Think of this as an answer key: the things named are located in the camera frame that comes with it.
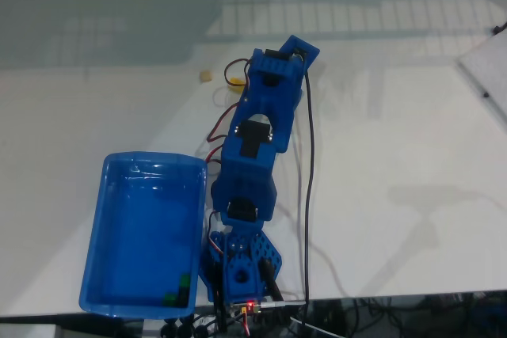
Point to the yellow lego brick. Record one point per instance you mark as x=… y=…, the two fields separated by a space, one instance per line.
x=236 y=82

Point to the blue plastic bin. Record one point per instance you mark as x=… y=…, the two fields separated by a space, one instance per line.
x=138 y=235

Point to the green lego brick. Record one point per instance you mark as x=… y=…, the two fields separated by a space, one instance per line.
x=170 y=300
x=185 y=280

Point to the small black board clip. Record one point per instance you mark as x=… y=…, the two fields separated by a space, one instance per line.
x=485 y=95

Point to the white board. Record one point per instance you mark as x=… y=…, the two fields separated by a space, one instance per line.
x=489 y=65

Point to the black round clamp knob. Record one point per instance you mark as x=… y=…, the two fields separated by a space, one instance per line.
x=169 y=328
x=200 y=331

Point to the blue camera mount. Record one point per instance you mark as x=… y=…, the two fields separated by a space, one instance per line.
x=307 y=48

